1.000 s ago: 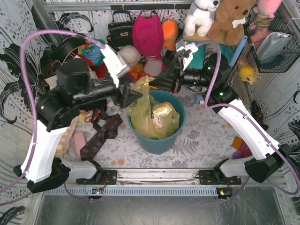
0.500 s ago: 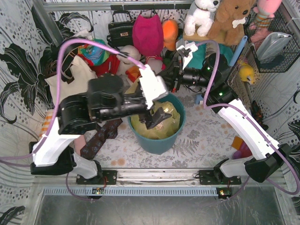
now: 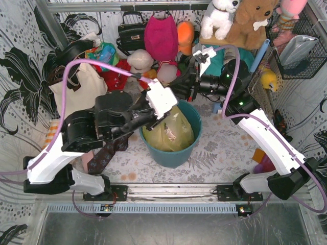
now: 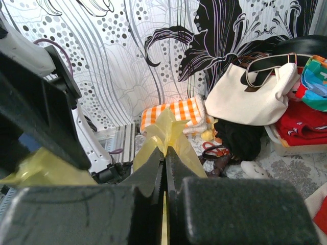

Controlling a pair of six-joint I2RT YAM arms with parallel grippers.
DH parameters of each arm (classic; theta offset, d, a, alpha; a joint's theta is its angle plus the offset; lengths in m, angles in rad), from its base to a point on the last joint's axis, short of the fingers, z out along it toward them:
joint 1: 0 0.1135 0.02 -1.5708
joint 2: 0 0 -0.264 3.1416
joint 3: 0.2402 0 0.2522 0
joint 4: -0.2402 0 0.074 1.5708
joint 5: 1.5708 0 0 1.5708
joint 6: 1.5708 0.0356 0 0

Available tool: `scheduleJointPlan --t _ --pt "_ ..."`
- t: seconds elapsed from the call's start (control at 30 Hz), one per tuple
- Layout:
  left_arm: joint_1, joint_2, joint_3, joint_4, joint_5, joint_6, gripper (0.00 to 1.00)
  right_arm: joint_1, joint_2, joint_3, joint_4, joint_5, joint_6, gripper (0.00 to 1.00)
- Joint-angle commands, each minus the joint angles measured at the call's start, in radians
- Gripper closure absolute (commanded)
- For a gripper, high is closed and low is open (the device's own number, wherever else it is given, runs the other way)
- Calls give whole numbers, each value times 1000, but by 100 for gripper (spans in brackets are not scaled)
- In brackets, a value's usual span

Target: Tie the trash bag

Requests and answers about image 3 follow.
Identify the yellow trash bag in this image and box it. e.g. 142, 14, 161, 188
142, 106, 195, 152

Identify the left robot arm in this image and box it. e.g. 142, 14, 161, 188
24, 88, 177, 200

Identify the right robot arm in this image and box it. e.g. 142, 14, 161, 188
169, 59, 318, 200

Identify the rainbow striped bag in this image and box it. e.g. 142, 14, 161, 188
138, 69, 157, 91

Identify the teal trash bin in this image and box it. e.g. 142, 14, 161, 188
139, 100, 202, 168

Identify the cream canvas tote bag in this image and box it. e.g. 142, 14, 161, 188
48, 62, 108, 119

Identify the pink white plush doll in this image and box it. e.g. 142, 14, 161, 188
157, 60, 181, 84

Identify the orange plush toy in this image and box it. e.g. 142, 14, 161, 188
177, 21, 195, 56

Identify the white fluffy plush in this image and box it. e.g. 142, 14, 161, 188
127, 49, 154, 75

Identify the red garment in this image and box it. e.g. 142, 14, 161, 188
99, 59, 131, 91

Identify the brown floral necktie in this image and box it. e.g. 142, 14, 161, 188
87, 133, 133, 175

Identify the black leather handbag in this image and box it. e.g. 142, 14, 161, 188
116, 11, 147, 56

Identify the black metal shelf rack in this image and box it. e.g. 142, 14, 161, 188
190, 35, 271, 101

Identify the white plush dog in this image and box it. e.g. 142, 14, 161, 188
200, 0, 241, 40

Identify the yellow plush duck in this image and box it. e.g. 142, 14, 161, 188
259, 65, 277, 92

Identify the colourful scarf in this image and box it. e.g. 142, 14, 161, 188
85, 42, 120, 66

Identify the brown plush dog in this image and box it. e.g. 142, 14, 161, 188
226, 0, 278, 50

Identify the orange checkered towel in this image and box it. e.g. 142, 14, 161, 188
42, 119, 60, 149

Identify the silver pouch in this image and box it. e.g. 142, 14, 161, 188
279, 35, 319, 66

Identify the magenta orange cloth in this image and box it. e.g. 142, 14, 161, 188
252, 149, 275, 174

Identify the pink plush toy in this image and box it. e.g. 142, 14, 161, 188
271, 0, 307, 47

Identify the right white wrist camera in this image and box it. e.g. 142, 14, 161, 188
192, 43, 217, 77

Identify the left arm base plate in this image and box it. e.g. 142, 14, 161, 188
83, 185, 128, 202

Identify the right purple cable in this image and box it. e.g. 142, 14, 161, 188
214, 44, 327, 215

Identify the purple cable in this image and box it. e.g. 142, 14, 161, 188
214, 44, 327, 215
0, 59, 154, 220

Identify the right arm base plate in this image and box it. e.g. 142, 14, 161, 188
216, 185, 263, 202

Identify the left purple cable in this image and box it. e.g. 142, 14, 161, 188
0, 59, 154, 220

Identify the black wire basket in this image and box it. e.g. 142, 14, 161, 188
266, 12, 324, 80

